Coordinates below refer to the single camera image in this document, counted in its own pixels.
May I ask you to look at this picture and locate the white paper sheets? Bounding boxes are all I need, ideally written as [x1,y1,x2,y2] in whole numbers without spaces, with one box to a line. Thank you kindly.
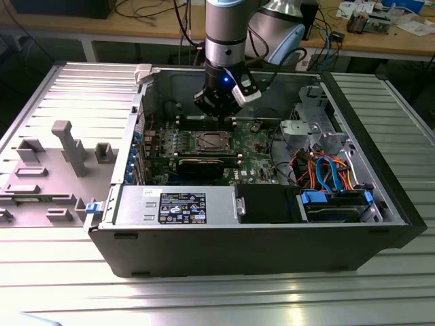
[396,20,434,37]

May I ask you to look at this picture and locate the silver square CPU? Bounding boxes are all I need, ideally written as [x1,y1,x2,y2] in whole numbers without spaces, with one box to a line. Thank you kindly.
[203,134,224,149]

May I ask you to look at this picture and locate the finned metal cooler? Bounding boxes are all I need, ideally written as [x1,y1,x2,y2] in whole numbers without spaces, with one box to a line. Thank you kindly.
[346,9,368,35]

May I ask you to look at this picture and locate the large black device case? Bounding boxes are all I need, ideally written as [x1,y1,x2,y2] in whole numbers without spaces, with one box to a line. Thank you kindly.
[10,0,118,20]

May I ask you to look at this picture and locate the black graphics card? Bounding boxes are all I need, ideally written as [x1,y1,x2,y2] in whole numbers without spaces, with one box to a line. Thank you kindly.
[177,158,226,183]

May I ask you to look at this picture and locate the black RAM slot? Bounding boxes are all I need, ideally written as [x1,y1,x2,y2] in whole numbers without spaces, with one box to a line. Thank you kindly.
[176,115,238,125]
[173,149,243,160]
[173,155,244,168]
[177,121,239,132]

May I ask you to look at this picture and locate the hard disk in blue carrier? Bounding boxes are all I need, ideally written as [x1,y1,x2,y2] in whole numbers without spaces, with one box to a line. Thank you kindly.
[297,189,375,223]

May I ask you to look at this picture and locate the black camera cable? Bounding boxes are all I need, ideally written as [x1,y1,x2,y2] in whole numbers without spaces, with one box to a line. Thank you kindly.
[258,46,309,92]

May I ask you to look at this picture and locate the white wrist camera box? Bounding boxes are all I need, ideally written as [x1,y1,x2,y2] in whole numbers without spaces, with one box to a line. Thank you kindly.
[230,73,262,105]

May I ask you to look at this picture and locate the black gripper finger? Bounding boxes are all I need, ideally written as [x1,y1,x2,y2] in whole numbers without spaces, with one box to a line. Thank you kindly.
[222,100,244,124]
[194,90,225,124]

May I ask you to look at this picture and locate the blue flat data wire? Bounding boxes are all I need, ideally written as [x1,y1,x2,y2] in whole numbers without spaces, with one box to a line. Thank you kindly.
[315,154,345,194]

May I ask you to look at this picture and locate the grey electronic device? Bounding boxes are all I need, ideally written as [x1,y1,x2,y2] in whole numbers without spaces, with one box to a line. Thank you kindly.
[365,13,392,35]

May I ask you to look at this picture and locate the grey plastic parts rack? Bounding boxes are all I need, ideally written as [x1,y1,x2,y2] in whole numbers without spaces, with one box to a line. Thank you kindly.
[0,120,120,228]

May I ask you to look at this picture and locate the long wooden desk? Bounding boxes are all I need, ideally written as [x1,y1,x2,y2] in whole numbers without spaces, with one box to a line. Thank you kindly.
[0,0,435,65]

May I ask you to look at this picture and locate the metal socket cover frame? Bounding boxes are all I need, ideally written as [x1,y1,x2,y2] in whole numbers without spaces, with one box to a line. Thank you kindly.
[192,131,234,152]

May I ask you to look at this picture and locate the white printed card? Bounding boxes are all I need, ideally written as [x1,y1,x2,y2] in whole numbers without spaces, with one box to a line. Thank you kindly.
[337,1,358,18]

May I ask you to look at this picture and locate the pale grey case latch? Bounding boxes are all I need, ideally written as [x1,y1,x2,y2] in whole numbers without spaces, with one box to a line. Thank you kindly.
[134,64,154,86]

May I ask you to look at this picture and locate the orange power wire bundle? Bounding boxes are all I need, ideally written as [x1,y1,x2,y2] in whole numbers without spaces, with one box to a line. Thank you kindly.
[295,151,360,191]

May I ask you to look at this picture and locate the upright black box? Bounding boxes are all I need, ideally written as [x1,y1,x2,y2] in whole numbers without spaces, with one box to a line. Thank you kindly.
[302,0,320,41]

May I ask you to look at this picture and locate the blue cardboard box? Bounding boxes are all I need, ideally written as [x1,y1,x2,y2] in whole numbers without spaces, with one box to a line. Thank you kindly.
[382,0,425,14]

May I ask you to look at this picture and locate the silver power supply unit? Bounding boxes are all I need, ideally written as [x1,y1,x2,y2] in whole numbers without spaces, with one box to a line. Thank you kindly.
[114,185,239,227]

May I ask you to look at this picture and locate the grey metal disk bay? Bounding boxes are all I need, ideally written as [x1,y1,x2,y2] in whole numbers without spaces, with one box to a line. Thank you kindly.
[279,84,356,156]

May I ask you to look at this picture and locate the green motherboard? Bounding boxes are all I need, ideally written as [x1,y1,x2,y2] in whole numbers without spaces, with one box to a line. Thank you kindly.
[141,117,290,186]

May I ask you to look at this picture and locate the black PC case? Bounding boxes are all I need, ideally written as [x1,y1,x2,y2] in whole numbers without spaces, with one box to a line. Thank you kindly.
[83,63,428,280]

